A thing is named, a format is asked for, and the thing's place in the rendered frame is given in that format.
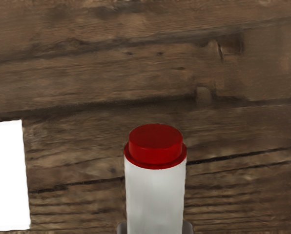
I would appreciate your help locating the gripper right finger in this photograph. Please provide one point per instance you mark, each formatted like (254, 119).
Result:
(187, 228)

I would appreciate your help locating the white flat rectangular block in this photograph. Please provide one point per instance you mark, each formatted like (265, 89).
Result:
(7, 175)

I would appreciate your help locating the white bottle with red cap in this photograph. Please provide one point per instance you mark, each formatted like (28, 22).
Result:
(155, 185)

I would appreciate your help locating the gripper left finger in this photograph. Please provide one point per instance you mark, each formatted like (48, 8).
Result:
(122, 228)

